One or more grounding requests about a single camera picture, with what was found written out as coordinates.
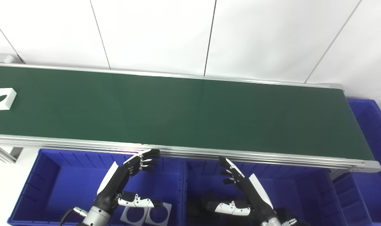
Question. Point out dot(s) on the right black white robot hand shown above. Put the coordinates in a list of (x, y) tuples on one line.
[(256, 197)]

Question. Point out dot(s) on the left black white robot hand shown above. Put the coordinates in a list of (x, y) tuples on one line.
[(115, 185)]

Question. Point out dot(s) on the white square part round hole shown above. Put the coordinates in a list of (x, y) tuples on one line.
[(166, 211), (8, 101), (125, 216)]

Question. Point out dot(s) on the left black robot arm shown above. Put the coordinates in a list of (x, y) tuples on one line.
[(96, 218)]

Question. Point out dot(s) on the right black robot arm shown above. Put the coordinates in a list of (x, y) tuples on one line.
[(272, 223)]

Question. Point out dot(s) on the blue plastic bin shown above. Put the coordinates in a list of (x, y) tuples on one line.
[(68, 185), (372, 188), (291, 191)]

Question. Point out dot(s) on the black part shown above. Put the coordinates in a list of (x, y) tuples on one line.
[(196, 216)]

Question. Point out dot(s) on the aluminium conveyor leg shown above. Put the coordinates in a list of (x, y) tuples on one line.
[(8, 153)]

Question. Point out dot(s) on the grey conveyor end housing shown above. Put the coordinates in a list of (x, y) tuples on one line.
[(5, 58)]

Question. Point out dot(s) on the green conveyor belt aluminium frame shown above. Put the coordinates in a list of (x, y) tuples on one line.
[(177, 113)]

